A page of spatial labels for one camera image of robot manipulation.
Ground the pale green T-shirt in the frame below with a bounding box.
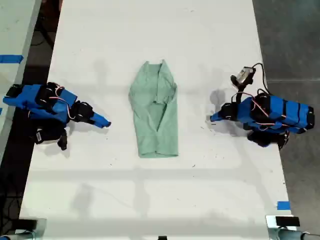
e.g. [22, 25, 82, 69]
[128, 59, 180, 159]

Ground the long blue tape strip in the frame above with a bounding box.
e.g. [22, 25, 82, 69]
[0, 54, 25, 64]

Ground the white side table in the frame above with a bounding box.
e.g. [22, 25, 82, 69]
[0, 0, 42, 157]

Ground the small black box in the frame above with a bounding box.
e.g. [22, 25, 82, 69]
[18, 218, 38, 230]
[274, 216, 300, 227]

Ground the black camera stalk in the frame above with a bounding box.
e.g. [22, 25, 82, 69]
[56, 128, 69, 151]
[233, 84, 248, 104]

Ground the camera box with silver face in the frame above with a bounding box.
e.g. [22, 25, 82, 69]
[230, 66, 256, 89]

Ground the camera box with barcode label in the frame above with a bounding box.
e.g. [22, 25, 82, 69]
[33, 123, 63, 146]

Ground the black camera cable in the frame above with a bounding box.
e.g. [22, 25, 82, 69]
[251, 62, 272, 97]

